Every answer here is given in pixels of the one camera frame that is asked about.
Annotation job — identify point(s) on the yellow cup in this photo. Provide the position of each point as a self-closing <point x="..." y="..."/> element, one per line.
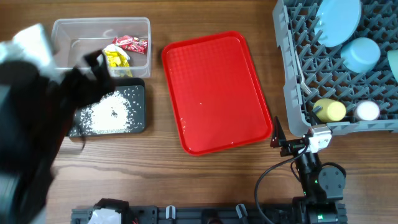
<point x="331" y="110"/>

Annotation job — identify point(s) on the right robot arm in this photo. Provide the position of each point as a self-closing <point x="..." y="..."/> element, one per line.
<point x="322" y="183"/>

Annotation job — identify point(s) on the grey dishwasher rack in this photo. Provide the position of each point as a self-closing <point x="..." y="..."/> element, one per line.
<point x="324" y="72"/>

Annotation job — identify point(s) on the black tray with rice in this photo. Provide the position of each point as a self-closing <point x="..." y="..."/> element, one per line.
<point x="120" y="112"/>

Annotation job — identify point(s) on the white napkin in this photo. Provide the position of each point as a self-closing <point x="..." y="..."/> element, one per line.
<point x="114" y="48"/>

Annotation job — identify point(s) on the red foil snack wrapper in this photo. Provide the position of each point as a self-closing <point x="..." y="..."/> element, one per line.
<point x="132" y="44"/>

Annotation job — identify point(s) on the yellow snack wrapper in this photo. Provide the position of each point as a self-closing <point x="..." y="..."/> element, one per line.
<point x="118" y="64"/>

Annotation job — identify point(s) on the white pink cup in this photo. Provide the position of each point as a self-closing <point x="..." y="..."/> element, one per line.
<point x="366" y="111"/>

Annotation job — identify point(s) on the white plastic fork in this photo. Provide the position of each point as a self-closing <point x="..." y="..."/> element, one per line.
<point x="303" y="85"/>

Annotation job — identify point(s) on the red serving tray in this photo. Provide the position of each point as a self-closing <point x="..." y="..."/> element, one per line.
<point x="215" y="93"/>

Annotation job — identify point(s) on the light blue plate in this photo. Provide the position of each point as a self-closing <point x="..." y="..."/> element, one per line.
<point x="338" y="19"/>

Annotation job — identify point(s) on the clear plastic waste bin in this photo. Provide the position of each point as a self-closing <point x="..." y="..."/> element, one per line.
<point x="74" y="38"/>

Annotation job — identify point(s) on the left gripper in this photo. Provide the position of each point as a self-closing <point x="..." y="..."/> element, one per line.
<point x="94" y="88"/>

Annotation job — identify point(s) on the pale green cup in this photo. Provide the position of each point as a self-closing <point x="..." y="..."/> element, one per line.
<point x="392" y="57"/>

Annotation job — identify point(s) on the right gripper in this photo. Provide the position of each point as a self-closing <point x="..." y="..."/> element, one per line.
<point x="279" y="139"/>

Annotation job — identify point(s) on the mint green bowl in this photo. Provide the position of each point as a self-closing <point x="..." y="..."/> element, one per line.
<point x="360" y="55"/>

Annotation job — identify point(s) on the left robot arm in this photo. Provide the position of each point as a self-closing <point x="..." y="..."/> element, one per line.
<point x="36" y="114"/>

